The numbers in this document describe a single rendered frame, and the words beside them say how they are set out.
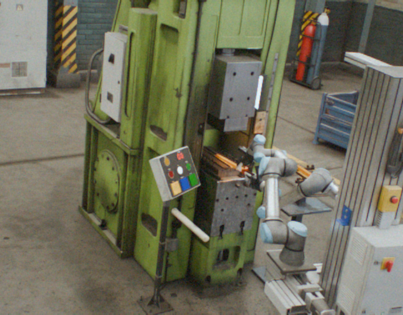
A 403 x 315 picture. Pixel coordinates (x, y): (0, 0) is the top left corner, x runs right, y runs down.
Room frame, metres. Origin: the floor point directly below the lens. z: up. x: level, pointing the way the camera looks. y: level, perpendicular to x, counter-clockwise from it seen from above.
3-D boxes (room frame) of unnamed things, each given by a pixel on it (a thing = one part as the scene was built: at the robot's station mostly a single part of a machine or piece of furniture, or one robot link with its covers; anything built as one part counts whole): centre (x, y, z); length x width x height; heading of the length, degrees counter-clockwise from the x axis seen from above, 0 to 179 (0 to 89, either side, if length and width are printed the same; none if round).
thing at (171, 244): (4.04, 0.14, 0.36); 0.09 x 0.07 x 0.12; 124
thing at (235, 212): (4.36, -0.14, 0.69); 0.56 x 0.38 x 0.45; 34
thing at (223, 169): (4.32, -0.10, 0.96); 0.42 x 0.20 x 0.09; 34
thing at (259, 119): (4.43, -0.41, 1.27); 0.09 x 0.02 x 0.17; 124
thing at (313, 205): (4.34, -0.81, 0.68); 0.40 x 0.30 x 0.02; 119
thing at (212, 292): (4.11, -0.25, 0.01); 0.58 x 0.39 x 0.01; 124
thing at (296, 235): (3.21, -0.61, 0.98); 0.13 x 0.12 x 0.14; 98
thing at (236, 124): (4.32, -0.10, 1.32); 0.42 x 0.20 x 0.10; 34
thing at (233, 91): (4.34, -0.14, 1.56); 0.42 x 0.39 x 0.40; 34
